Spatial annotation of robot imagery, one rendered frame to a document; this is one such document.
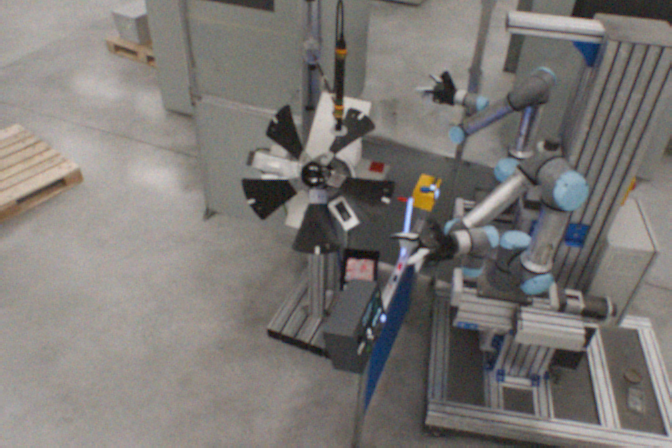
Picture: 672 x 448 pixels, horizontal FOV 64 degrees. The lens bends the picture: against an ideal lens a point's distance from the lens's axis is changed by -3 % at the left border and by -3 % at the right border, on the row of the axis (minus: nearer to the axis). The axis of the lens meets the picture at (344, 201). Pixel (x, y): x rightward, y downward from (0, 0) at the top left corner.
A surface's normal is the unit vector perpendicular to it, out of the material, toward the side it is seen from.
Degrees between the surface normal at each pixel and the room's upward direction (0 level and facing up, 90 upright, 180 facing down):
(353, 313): 15
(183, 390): 0
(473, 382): 0
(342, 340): 90
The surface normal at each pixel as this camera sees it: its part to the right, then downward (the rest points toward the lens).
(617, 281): -0.17, 0.61
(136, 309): 0.04, -0.78
